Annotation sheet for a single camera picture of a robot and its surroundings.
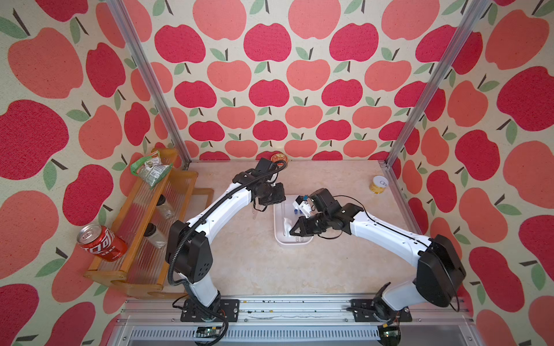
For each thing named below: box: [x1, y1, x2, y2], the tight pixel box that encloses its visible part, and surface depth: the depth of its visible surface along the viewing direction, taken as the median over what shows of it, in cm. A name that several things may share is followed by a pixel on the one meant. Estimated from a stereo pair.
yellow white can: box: [369, 175, 389, 194], surface depth 107 cm
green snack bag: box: [130, 149, 174, 190], surface depth 76 cm
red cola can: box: [76, 223, 129, 262], surface depth 53 cm
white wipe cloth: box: [283, 217, 293, 238], surface depth 80 cm
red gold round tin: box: [270, 152, 288, 167], surface depth 121 cm
